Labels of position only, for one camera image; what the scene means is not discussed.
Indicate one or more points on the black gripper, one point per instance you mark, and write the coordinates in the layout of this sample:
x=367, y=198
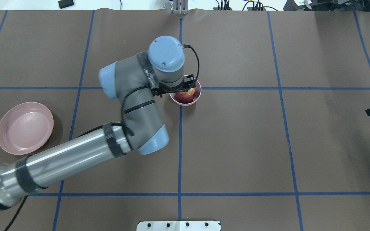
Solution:
x=172, y=87

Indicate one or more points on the pink bowl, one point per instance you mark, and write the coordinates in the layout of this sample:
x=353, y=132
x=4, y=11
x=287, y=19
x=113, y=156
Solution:
x=198, y=90

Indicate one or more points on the red apple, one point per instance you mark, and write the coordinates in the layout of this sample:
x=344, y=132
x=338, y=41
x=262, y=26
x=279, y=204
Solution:
x=185, y=97

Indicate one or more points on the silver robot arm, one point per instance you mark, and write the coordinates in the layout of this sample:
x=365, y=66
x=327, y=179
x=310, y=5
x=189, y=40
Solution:
x=134, y=81

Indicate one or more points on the pink plate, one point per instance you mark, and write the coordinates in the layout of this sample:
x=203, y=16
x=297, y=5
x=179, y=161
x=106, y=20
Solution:
x=25, y=128

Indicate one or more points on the black orange power strip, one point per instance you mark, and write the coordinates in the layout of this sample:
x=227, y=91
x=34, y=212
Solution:
x=248, y=5

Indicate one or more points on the small black square device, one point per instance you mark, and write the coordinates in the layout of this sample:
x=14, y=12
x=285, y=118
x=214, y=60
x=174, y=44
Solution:
x=65, y=3

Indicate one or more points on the aluminium frame post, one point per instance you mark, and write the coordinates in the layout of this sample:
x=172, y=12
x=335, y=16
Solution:
x=180, y=7

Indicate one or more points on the white pedestal column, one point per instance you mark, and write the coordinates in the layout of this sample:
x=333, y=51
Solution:
x=209, y=225

